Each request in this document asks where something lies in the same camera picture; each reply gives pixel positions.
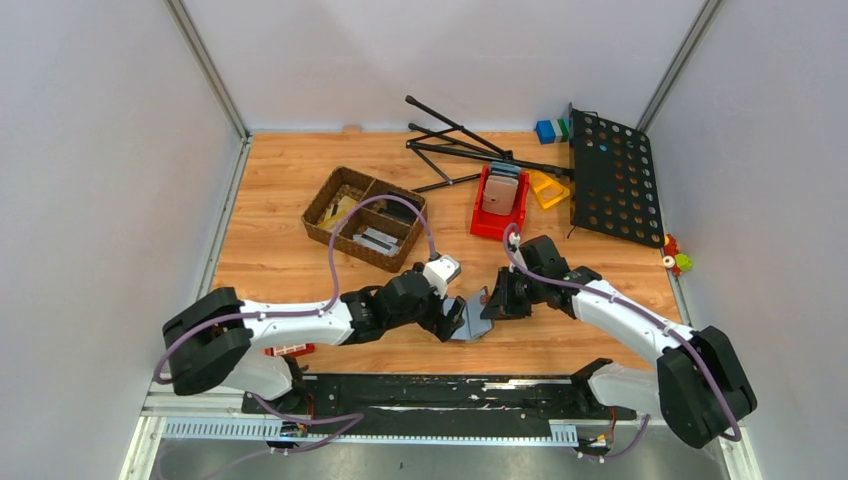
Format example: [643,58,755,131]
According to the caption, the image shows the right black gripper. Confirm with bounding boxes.
[481,266,544,321]

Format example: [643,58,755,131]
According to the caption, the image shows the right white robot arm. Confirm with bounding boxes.
[482,225,758,448]

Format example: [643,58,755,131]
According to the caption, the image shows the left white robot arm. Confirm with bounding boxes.
[156,270,467,413]

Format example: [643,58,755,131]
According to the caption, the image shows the silver card in basket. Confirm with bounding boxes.
[352,227,400,257]

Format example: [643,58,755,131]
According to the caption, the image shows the black card in basket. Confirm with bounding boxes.
[381,192,423,225]

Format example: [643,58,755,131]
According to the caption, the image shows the gold card in basket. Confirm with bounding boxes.
[317,195,359,231]

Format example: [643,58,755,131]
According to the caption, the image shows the red plastic bin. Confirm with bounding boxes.
[469,166,530,240]

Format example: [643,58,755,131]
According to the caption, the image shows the woven wicker basket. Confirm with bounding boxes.
[301,166,428,273]

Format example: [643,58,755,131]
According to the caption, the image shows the pink wallet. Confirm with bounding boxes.
[482,174,519,216]

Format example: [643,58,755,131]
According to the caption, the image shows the red white small tray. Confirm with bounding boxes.
[264,343,316,357]

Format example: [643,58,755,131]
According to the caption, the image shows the black folded tripod stand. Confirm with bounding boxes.
[404,95,575,193]

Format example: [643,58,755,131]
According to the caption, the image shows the black perforated metal tray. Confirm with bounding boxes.
[568,106,665,248]

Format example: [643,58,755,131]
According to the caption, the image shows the blue green toy block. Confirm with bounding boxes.
[534,118,571,145]

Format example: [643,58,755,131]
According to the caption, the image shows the red green toy pieces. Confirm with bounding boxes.
[662,234,693,277]

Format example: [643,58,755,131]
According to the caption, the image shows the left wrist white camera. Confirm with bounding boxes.
[422,254,461,299]

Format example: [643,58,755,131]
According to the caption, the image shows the wrist white camera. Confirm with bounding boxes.
[422,254,461,299]
[506,231,527,272]

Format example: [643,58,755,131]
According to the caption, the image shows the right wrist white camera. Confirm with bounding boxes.
[506,231,527,272]

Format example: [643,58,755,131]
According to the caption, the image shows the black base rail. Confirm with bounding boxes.
[142,357,639,446]

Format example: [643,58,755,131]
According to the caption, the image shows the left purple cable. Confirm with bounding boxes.
[152,193,442,386]

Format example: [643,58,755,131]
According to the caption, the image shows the yellow plastic frame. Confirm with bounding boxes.
[529,171,571,210]

